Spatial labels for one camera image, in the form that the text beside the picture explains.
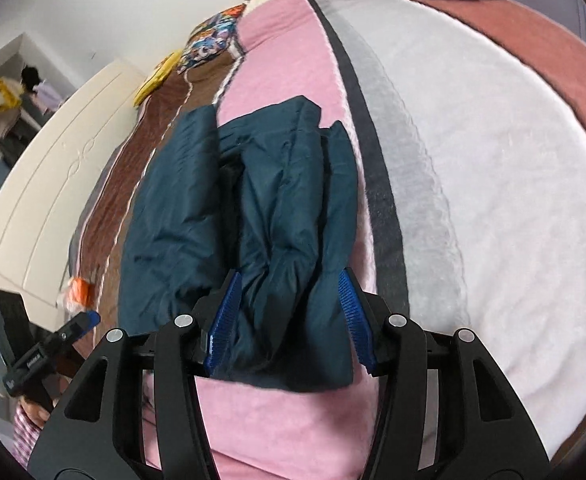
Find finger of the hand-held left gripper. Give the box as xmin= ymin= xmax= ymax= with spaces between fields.
xmin=56 ymin=310 xmax=101 ymax=347

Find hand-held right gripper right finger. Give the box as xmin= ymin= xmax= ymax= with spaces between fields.
xmin=338 ymin=267 xmax=556 ymax=480

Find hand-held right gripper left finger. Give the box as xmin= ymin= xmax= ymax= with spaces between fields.
xmin=28 ymin=269 xmax=244 ymax=480

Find teal puffer jacket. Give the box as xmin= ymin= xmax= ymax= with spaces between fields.
xmin=118 ymin=95 xmax=361 ymax=392

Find person's left forearm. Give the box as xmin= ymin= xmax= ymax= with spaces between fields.
xmin=10 ymin=405 xmax=43 ymax=468

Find person's left hand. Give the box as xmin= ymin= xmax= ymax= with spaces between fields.
xmin=19 ymin=385 xmax=56 ymax=430

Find orange packet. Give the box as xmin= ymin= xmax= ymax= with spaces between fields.
xmin=56 ymin=276 xmax=96 ymax=311

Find striped bed blanket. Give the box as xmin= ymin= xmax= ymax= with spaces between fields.
xmin=68 ymin=0 xmax=586 ymax=480

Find cream hanging garment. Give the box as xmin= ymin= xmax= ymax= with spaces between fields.
xmin=0 ymin=76 xmax=24 ymax=141

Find yellow pillow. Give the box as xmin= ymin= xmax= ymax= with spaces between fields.
xmin=134 ymin=50 xmax=184 ymax=107

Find colourful printed pillow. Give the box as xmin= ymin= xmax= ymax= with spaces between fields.
xmin=179 ymin=4 xmax=246 ymax=68

